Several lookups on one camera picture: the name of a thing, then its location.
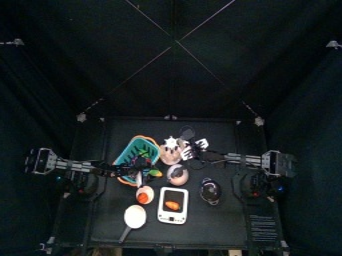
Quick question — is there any white toy cleaver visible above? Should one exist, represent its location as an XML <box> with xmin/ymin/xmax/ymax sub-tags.
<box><xmin>135</xmin><ymin>170</ymin><xmax>145</xmax><ymax>189</ymax></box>

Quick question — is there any white toy saucepan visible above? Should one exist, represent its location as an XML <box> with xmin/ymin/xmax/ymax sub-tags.
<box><xmin>118</xmin><ymin>204</ymin><xmax>149</xmax><ymax>244</ymax></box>

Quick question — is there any teal basket with orange handles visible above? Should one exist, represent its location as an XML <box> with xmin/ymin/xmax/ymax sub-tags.
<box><xmin>111</xmin><ymin>134</ymin><xmax>162</xmax><ymax>187</ymax></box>

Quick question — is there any orange toy egg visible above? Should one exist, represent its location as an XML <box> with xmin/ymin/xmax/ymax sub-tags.
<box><xmin>137</xmin><ymin>192</ymin><xmax>151</xmax><ymax>204</ymax></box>

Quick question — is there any orange toy carrot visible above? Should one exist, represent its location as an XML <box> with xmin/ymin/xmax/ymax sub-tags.
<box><xmin>165</xmin><ymin>200</ymin><xmax>183</xmax><ymax>212</ymax></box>

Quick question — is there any white kitchen scale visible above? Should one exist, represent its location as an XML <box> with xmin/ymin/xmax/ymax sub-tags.
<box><xmin>157</xmin><ymin>186</ymin><xmax>190</xmax><ymax>225</ymax></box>

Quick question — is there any black toy ladle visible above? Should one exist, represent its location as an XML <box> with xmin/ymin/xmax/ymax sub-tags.
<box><xmin>179</xmin><ymin>125</ymin><xmax>198</xmax><ymax>148</ymax></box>

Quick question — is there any pale round plate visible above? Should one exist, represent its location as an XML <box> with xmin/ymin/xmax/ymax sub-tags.
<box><xmin>166</xmin><ymin>163</ymin><xmax>190</xmax><ymax>186</ymax></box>

